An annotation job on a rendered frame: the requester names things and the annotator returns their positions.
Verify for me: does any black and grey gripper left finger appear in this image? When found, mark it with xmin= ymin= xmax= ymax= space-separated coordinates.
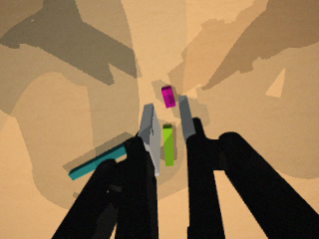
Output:
xmin=51 ymin=103 xmax=160 ymax=239

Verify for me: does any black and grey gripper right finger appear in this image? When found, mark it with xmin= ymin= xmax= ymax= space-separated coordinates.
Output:
xmin=177 ymin=95 xmax=319 ymax=239

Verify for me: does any turquoise rod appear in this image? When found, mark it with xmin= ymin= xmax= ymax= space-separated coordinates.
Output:
xmin=68 ymin=143 xmax=126 ymax=180

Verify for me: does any magenta rod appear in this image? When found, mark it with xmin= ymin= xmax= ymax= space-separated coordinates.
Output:
xmin=161 ymin=86 xmax=175 ymax=108

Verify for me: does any lime green rod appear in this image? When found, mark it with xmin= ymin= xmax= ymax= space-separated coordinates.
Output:
xmin=162 ymin=124 xmax=173 ymax=166

